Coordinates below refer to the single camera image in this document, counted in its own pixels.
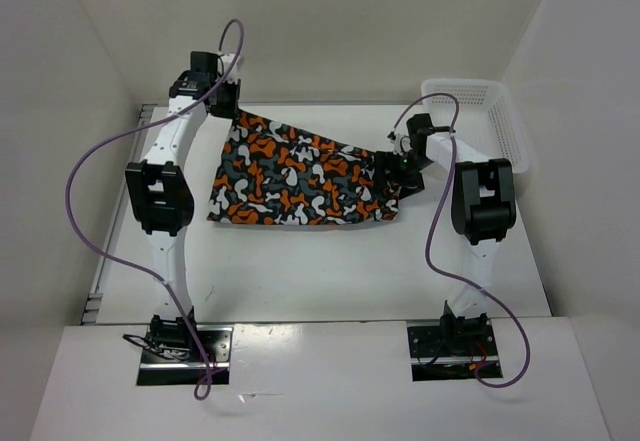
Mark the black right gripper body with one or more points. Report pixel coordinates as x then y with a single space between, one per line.
406 169

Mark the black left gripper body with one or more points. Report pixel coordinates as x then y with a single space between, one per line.
227 100

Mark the orange camouflage shorts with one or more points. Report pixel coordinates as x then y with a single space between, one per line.
275 174

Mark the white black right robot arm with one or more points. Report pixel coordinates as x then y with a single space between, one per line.
483 209

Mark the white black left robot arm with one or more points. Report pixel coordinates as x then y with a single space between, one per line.
162 201

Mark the white perforated plastic basket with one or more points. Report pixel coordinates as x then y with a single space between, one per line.
487 121

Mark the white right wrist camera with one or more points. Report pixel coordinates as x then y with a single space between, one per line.
401 143

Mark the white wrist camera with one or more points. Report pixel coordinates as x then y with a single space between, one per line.
401 143
229 66

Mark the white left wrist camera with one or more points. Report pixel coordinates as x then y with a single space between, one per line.
229 66

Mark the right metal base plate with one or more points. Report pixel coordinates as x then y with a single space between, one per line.
434 359

